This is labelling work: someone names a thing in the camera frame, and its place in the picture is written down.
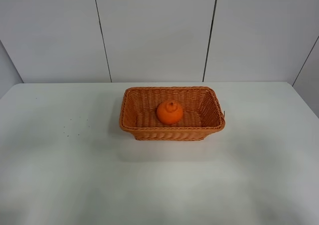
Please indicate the orange with stem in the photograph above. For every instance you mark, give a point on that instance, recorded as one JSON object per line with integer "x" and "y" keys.
{"x": 169, "y": 112}

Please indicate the orange wicker basket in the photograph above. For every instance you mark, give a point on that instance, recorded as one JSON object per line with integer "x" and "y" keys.
{"x": 202, "y": 114}

